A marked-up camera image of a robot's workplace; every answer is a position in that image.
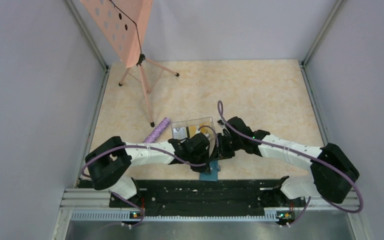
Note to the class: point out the blue leather card holder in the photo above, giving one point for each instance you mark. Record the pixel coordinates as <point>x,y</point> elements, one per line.
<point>212,174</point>

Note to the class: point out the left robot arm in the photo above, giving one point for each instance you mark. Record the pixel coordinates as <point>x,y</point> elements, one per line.
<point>106,165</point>

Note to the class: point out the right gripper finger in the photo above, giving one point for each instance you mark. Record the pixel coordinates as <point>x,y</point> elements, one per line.
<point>226,151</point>
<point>216,155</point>

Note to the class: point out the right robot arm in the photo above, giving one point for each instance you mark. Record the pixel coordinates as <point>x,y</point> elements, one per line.
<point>330,173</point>

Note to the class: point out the purple glitter microphone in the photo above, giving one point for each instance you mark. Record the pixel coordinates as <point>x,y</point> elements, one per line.
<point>157,131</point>

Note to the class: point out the pink music stand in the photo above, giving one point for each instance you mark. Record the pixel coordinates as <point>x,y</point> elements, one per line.
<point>124,24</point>

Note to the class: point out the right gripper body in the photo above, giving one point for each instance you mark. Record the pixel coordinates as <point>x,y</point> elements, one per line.
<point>237,141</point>

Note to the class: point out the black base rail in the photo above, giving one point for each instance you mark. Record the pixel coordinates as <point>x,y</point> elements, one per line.
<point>222,198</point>

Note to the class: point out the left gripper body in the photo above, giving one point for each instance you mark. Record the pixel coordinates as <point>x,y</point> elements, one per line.
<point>202,157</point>

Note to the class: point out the silver credit card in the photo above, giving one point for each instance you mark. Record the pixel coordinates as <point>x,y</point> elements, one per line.
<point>180,133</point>

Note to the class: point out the clear plastic card box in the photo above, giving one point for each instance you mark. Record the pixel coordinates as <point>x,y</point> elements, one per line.
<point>206,121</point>

